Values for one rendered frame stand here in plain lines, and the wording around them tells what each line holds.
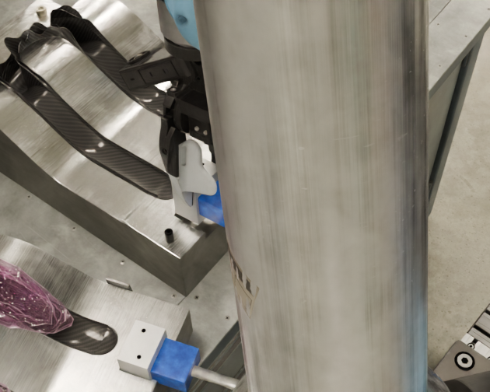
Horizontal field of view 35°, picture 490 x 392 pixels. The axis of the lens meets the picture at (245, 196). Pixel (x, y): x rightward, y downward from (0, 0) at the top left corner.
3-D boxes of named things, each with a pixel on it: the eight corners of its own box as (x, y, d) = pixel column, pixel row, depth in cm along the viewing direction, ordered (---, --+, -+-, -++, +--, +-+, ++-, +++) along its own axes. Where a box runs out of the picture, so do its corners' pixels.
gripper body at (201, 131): (225, 166, 78) (216, 64, 70) (161, 137, 82) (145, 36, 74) (269, 128, 82) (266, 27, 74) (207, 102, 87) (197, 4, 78)
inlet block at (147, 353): (249, 376, 87) (248, 355, 83) (233, 417, 84) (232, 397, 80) (141, 341, 90) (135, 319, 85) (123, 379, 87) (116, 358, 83)
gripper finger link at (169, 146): (168, 183, 82) (172, 106, 77) (157, 177, 83) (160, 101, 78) (197, 167, 85) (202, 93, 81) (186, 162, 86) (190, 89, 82)
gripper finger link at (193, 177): (205, 232, 83) (211, 156, 79) (164, 210, 86) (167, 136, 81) (223, 221, 86) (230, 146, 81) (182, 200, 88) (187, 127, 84)
